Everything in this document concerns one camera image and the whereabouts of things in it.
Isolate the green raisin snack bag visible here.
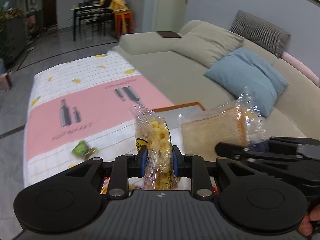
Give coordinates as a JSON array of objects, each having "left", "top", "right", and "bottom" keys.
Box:
[{"left": 72, "top": 140, "right": 99, "bottom": 160}]

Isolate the sponge cake slice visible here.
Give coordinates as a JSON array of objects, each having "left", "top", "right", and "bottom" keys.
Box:
[{"left": 178, "top": 87, "right": 267, "bottom": 161}]

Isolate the yellow ring snack bag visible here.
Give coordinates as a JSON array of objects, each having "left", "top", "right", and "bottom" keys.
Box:
[{"left": 131, "top": 105, "right": 178, "bottom": 191}]

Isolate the person's hand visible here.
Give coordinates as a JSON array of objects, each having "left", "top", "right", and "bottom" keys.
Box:
[{"left": 298, "top": 205, "right": 320, "bottom": 236}]

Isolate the pink cushion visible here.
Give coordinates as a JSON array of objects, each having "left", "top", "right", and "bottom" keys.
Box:
[{"left": 281, "top": 52, "right": 319, "bottom": 87}]

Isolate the pink white patterned tablecloth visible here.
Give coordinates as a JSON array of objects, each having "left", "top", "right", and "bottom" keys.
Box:
[{"left": 23, "top": 50, "right": 221, "bottom": 196}]

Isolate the light blue cushion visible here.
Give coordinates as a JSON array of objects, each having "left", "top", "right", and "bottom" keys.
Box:
[{"left": 204, "top": 48, "right": 289, "bottom": 117}]

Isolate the grey textured cushion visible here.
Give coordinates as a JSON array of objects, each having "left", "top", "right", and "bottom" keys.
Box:
[{"left": 230, "top": 10, "right": 291, "bottom": 58}]

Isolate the orange storage box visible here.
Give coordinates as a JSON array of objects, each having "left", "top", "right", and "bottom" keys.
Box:
[{"left": 152, "top": 102, "right": 206, "bottom": 120}]

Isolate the beige cushion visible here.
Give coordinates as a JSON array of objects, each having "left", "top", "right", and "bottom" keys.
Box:
[{"left": 171, "top": 23, "right": 245, "bottom": 68}]

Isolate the beige sofa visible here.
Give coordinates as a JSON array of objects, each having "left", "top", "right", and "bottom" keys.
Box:
[{"left": 112, "top": 19, "right": 320, "bottom": 140}]

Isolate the dark book on armrest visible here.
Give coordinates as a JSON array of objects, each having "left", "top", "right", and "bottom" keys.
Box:
[{"left": 156, "top": 31, "right": 182, "bottom": 38}]

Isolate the orange red stool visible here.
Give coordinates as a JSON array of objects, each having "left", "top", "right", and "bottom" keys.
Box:
[{"left": 114, "top": 9, "right": 135, "bottom": 38}]

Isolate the black dining chair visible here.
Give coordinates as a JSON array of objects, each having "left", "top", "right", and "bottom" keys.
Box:
[{"left": 75, "top": 2, "right": 101, "bottom": 33}]

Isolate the dark dining table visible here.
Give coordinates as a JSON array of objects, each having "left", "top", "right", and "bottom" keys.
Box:
[{"left": 71, "top": 4, "right": 113, "bottom": 41}]

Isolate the yellow cloth on table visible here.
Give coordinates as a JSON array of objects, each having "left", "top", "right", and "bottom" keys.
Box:
[{"left": 99, "top": 0, "right": 129, "bottom": 11}]

